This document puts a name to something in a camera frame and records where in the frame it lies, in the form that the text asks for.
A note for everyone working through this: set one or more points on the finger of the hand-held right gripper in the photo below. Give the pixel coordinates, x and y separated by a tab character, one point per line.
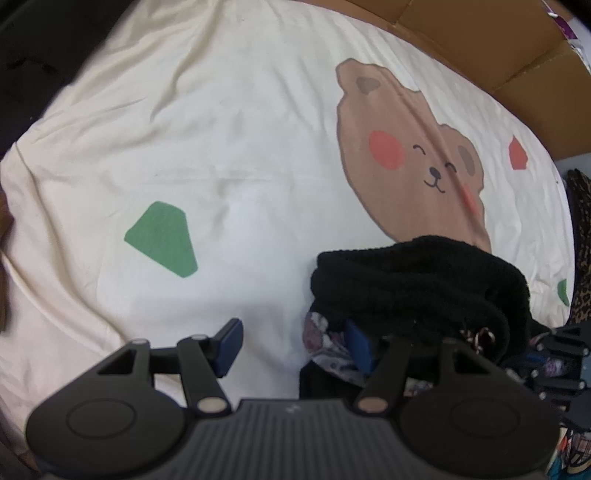
563	382
572	341

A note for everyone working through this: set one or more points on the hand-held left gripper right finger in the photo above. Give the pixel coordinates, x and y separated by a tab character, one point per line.
358	350

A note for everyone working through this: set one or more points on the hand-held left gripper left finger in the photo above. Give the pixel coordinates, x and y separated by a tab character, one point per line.
229	346

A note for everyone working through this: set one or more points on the black garment with bear-print lining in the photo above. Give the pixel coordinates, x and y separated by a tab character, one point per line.
415	277

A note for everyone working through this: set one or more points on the leopard print garment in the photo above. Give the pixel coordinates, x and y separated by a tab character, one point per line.
582	277

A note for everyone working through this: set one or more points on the blue printed cloth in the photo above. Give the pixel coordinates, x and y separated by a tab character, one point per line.
572	457

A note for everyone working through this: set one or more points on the cream bear printed blanket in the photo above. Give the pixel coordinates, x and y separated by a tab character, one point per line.
184	138

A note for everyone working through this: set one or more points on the brown garment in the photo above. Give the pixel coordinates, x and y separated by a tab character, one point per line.
3	277

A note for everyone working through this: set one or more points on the large brown cardboard sheet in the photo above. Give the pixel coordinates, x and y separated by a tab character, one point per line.
485	37

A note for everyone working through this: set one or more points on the purple and white refill bag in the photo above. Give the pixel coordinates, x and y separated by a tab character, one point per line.
565	23

